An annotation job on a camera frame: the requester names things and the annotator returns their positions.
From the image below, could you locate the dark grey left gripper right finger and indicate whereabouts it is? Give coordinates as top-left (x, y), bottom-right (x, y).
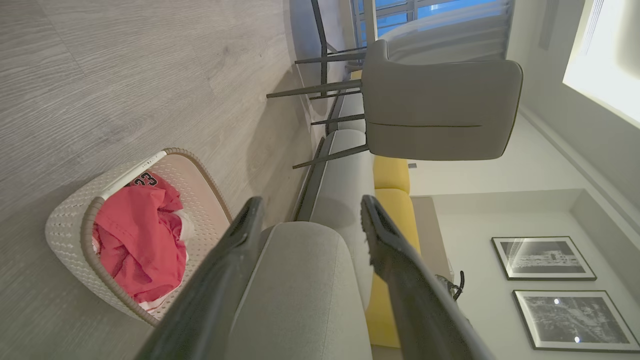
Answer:
top-left (360, 195), bottom-right (496, 360)

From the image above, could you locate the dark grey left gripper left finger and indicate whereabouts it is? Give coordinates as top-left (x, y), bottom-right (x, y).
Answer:
top-left (135, 196), bottom-right (265, 360)

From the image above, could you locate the white perforated laundry basket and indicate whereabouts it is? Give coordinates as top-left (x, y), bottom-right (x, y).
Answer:
top-left (45, 147), bottom-right (234, 328)

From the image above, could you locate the yellow cushion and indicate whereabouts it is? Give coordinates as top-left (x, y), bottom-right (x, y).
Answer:
top-left (373, 155), bottom-right (411, 196)
top-left (365, 188), bottom-right (422, 349)

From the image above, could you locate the beige side cabinet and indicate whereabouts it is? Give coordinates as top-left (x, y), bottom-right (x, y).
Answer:
top-left (411, 196), bottom-right (455, 281)

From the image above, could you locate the red jersey with number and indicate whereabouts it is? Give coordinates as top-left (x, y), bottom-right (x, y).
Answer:
top-left (92, 171), bottom-right (196, 304)

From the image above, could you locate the light grey sofa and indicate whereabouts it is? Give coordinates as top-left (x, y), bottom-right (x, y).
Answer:
top-left (225, 90), bottom-right (376, 360)

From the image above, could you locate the black framed monochrome picture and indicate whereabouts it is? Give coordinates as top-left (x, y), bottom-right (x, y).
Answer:
top-left (491, 236), bottom-right (598, 281)
top-left (512, 290), bottom-right (640, 354)

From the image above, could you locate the grey upholstered chair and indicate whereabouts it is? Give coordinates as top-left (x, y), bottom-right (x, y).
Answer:
top-left (266, 39), bottom-right (524, 170)

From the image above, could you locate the black metal table leg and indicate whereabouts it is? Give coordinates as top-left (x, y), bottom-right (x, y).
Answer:
top-left (310, 0), bottom-right (329, 96)

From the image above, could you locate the black cable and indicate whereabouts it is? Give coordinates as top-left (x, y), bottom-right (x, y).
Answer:
top-left (436, 270), bottom-right (466, 302)

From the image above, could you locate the window with grey frame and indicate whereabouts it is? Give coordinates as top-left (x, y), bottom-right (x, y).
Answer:
top-left (351, 0), bottom-right (501, 47)

